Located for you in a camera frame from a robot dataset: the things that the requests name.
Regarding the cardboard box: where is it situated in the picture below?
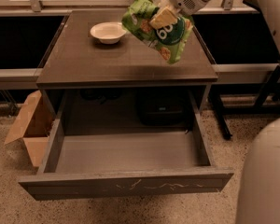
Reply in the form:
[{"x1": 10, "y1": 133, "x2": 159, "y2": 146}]
[{"x1": 5, "y1": 91, "x2": 53, "y2": 167}]

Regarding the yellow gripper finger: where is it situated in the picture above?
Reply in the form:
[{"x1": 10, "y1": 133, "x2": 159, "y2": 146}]
[{"x1": 149, "y1": 6, "x2": 178, "y2": 29}]

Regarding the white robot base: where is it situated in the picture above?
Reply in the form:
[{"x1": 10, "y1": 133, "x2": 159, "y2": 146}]
[{"x1": 235, "y1": 119, "x2": 280, "y2": 224}]

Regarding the grey open drawer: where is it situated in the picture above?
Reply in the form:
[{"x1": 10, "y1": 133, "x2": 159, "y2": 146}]
[{"x1": 19, "y1": 90, "x2": 233, "y2": 200}]

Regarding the green rice chip bag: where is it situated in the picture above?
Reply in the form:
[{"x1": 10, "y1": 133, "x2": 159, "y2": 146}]
[{"x1": 121, "y1": 0, "x2": 194, "y2": 64}]

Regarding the black device under counter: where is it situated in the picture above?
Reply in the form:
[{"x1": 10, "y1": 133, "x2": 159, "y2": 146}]
[{"x1": 135, "y1": 88, "x2": 189, "y2": 126}]

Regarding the white bowl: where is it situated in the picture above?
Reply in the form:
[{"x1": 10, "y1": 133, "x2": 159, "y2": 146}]
[{"x1": 90, "y1": 22, "x2": 126, "y2": 45}]

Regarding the grey cabinet counter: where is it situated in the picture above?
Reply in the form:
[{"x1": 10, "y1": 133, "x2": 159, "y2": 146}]
[{"x1": 35, "y1": 8, "x2": 218, "y2": 117}]

